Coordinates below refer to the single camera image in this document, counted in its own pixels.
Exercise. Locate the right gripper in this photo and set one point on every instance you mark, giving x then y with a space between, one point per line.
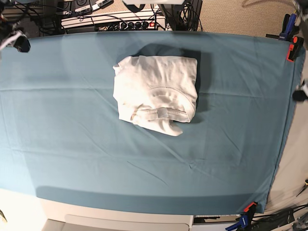
13 36

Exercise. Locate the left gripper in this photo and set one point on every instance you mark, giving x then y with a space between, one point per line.
301 95

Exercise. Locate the white T-shirt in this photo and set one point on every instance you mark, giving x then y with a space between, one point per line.
156 92

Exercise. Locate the orange black clamp top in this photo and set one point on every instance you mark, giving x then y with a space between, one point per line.
294 48

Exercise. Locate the orange black clamp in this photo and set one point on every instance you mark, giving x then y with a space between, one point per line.
294 48
250 206

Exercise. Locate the blue black clamp top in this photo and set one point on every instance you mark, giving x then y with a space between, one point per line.
289 29

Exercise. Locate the blue black clamp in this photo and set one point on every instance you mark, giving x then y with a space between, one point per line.
289 29
244 221

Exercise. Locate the black power strip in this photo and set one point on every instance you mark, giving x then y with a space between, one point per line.
138 26

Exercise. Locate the teal table cloth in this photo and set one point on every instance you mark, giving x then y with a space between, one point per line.
61 138

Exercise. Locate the orange black clamp bottom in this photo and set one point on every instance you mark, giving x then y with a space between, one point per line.
250 206

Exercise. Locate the blue black clamp bottom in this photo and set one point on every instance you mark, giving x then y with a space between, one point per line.
244 221

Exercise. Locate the white cabinet under table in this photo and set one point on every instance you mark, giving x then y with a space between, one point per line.
114 220

